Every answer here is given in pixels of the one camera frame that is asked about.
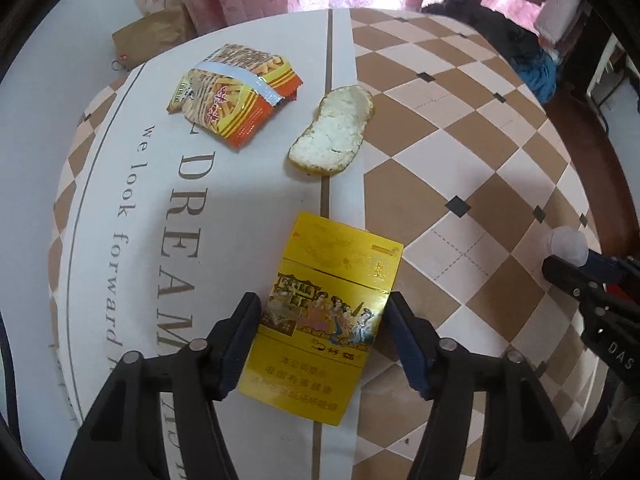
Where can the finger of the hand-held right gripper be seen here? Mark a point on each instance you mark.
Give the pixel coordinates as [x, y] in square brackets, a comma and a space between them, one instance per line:
[602, 264]
[565, 275]

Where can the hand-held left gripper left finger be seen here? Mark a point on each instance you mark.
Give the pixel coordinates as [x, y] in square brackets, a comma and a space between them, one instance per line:
[240, 345]

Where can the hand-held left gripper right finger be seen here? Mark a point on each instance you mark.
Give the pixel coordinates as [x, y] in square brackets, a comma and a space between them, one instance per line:
[410, 352]

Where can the clear plastic cap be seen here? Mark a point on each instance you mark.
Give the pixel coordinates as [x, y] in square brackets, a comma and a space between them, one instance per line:
[567, 245]

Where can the yellow cigarette box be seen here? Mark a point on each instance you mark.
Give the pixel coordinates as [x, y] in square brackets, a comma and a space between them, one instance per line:
[320, 260]

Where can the table with checkered cloth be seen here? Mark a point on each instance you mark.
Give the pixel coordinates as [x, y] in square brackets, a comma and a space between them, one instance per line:
[450, 135]

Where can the blue jacket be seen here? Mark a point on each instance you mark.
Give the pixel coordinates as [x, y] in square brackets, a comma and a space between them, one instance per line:
[542, 75]

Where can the bread slice piece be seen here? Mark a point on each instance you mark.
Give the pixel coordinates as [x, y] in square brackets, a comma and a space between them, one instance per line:
[330, 132]

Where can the orange snack packet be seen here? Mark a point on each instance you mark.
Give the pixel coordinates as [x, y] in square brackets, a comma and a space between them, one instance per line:
[235, 95]

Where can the dark clothes pile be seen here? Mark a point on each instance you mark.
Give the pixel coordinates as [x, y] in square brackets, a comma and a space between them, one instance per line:
[480, 25]

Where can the brown paper bag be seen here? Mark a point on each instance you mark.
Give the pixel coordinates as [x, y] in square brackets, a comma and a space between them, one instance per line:
[155, 35]

